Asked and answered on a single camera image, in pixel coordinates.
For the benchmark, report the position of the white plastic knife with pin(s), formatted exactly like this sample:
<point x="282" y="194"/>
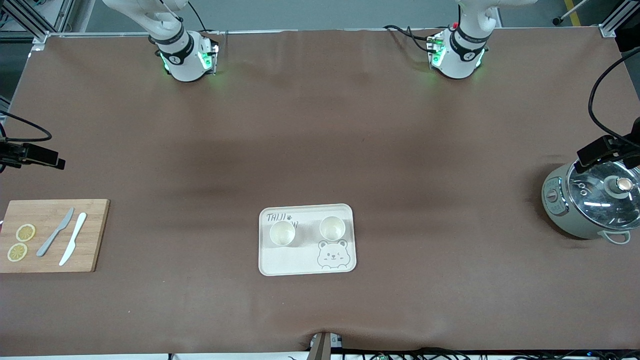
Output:
<point x="75" y="235"/>

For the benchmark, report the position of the wooden cutting board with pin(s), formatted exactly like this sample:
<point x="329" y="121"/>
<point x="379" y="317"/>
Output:
<point x="95" y="240"/>

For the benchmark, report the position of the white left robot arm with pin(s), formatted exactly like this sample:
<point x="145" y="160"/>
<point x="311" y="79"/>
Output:
<point x="462" y="55"/>

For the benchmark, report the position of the white IKEA cup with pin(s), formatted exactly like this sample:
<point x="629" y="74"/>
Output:
<point x="332" y="228"/>
<point x="282" y="234"/>

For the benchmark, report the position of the grey plastic knife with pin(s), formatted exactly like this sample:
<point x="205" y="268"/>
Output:
<point x="64" y="222"/>

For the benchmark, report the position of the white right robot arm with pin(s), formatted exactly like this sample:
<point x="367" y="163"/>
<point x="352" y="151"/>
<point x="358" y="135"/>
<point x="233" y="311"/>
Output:
<point x="182" y="55"/>

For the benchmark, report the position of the grey metal mounting post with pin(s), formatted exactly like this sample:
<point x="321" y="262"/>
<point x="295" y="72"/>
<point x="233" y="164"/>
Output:
<point x="324" y="347"/>

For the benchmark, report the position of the aluminium frame profile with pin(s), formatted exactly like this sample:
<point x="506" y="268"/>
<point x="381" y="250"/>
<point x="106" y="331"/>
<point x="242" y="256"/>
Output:
<point x="35" y="20"/>
<point x="617" y="17"/>

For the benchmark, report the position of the black equipment box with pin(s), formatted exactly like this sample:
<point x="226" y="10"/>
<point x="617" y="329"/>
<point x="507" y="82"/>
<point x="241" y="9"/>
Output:
<point x="629" y="37"/>

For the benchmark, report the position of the brown table cover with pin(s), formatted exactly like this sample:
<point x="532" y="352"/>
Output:
<point x="320" y="150"/>

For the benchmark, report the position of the cream tray with bear print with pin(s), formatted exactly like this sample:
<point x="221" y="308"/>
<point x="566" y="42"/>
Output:
<point x="305" y="260"/>

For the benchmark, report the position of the yellow lemon slice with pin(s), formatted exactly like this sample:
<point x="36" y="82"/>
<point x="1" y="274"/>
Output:
<point x="26" y="232"/>
<point x="17" y="252"/>

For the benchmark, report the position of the glass pot lid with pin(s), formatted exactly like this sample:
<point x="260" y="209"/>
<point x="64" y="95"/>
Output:
<point x="595" y="200"/>

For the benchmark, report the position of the grey-green electric pot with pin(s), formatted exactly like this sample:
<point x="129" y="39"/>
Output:
<point x="560" y="210"/>

